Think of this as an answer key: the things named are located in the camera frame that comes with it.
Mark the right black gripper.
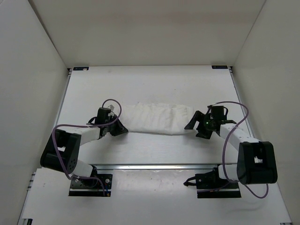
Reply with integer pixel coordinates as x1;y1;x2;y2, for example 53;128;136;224
185;111;215;139

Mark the white pleated skirt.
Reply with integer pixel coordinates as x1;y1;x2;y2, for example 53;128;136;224
120;103;195;135

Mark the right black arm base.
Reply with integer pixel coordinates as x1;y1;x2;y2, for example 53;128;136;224
183;166;241;199

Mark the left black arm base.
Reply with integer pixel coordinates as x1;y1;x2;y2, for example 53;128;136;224
68;166;113;197

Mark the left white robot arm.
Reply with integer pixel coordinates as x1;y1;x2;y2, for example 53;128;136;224
40;107;128;187

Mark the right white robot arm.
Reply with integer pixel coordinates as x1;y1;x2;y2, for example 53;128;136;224
185;105;278;188

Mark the right blue corner label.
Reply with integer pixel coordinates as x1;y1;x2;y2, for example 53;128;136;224
211;65;228;69

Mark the blue corner label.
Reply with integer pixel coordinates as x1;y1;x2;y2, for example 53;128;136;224
211;65;228;69
73;67;89;71

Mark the left blue corner label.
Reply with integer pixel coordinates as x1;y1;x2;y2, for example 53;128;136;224
73;67;89;71

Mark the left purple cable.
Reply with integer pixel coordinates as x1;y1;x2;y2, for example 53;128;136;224
52;98;122;196

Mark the purple cable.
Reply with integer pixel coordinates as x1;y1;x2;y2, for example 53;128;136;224
52;98;122;196
212;101;270;200

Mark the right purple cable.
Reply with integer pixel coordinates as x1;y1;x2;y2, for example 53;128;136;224
212;101;270;200

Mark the right aluminium side rail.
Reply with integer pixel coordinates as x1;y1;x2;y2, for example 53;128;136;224
229;66;250;133

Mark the aluminium side rail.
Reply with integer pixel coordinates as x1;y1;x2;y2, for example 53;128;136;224
53;68;73;127
229;66;250;133

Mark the left aluminium side rail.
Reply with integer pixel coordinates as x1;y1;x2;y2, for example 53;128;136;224
53;68;73;127

